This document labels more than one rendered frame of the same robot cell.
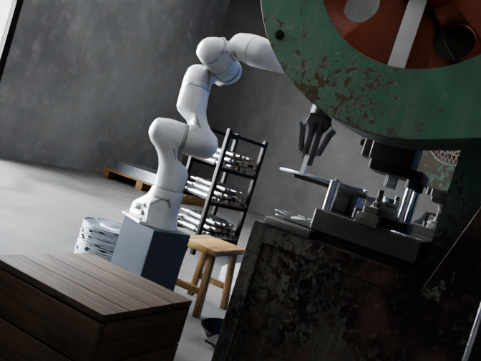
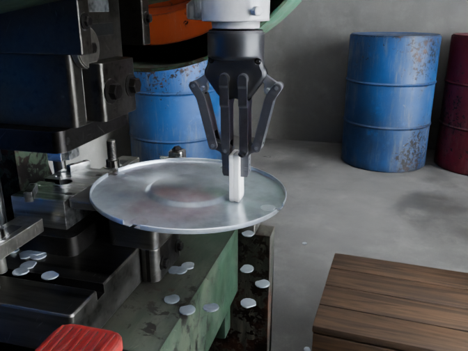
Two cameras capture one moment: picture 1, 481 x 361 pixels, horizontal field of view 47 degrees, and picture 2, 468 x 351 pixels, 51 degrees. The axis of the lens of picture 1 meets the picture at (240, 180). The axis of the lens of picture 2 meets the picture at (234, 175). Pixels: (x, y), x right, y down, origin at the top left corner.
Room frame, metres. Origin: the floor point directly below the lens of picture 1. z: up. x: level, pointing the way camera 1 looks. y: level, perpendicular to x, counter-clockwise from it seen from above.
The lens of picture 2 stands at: (2.49, -0.29, 1.05)
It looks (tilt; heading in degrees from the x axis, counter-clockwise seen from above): 19 degrees down; 171
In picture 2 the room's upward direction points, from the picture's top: straight up
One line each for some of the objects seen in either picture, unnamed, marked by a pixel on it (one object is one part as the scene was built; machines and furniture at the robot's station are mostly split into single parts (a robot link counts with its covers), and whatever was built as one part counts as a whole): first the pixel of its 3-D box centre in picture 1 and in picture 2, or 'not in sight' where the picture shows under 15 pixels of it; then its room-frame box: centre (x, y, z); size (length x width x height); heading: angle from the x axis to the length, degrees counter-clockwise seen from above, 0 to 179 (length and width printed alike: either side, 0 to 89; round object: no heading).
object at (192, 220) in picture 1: (215, 190); not in sight; (4.29, 0.16, 0.47); 0.46 x 0.43 x 0.95; 46
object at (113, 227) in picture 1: (114, 227); not in sight; (2.64, 0.51, 0.28); 0.29 x 0.29 x 0.01
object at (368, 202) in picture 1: (384, 208); (67, 194); (1.72, -0.45, 0.76); 0.15 x 0.09 x 0.05; 156
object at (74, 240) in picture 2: (383, 220); (65, 215); (1.71, -0.46, 0.72); 0.20 x 0.16 x 0.03; 156
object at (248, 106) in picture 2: (310, 137); (245, 114); (1.84, -0.18, 0.91); 0.04 x 0.01 x 0.11; 157
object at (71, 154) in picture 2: (390, 182); (64, 145); (1.72, -0.44, 0.84); 0.05 x 0.03 x 0.04; 156
